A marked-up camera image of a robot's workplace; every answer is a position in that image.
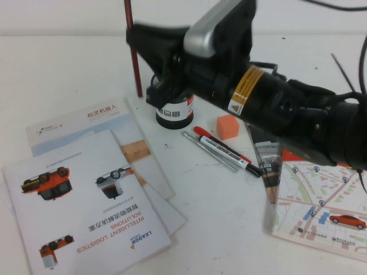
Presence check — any black mesh pen holder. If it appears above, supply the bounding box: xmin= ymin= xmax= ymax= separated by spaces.
xmin=149 ymin=73 xmax=196 ymax=131

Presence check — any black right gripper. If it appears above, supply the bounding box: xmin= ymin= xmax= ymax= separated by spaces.
xmin=127 ymin=24 xmax=268 ymax=121

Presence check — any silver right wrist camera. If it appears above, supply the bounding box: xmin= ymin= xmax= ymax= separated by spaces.
xmin=182 ymin=0 xmax=256 ymax=60

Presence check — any white paper sheet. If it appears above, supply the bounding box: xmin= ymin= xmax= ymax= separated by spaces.
xmin=0 ymin=183 xmax=189 ymax=237

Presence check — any white board marker black cap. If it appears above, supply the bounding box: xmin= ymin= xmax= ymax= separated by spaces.
xmin=197 ymin=135 xmax=262 ymax=179

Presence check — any AgileX brochure with wood photo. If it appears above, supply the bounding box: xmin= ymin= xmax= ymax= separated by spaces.
xmin=25 ymin=97 xmax=176 ymax=200

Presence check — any silver pen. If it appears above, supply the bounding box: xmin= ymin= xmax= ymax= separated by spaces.
xmin=182 ymin=131 xmax=239 ymax=174

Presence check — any Leador logistics brochure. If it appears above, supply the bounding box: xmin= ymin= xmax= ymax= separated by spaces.
xmin=2 ymin=128 xmax=173 ymax=275

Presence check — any red capped marker pen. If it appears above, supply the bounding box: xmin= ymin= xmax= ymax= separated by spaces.
xmin=193 ymin=125 xmax=253 ymax=164

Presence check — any black zip tie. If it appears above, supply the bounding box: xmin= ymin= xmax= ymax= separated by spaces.
xmin=354 ymin=168 xmax=367 ymax=196
xmin=331 ymin=53 xmax=357 ymax=93

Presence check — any dark red pencil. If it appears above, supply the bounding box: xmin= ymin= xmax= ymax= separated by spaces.
xmin=124 ymin=0 xmax=143 ymax=97

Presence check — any thick black cable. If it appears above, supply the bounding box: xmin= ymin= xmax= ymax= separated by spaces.
xmin=298 ymin=0 xmax=367 ymax=13

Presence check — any orange foam cube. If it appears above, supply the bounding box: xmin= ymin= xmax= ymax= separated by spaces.
xmin=216 ymin=114 xmax=240 ymax=141

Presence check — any AgileX brochure with room photo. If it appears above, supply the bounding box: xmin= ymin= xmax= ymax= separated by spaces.
xmin=246 ymin=123 xmax=287 ymax=205

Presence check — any red autonomous driving book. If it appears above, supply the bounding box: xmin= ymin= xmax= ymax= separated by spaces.
xmin=271 ymin=147 xmax=367 ymax=263

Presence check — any black cable loop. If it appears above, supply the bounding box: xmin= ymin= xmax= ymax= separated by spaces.
xmin=358 ymin=36 xmax=367 ymax=95

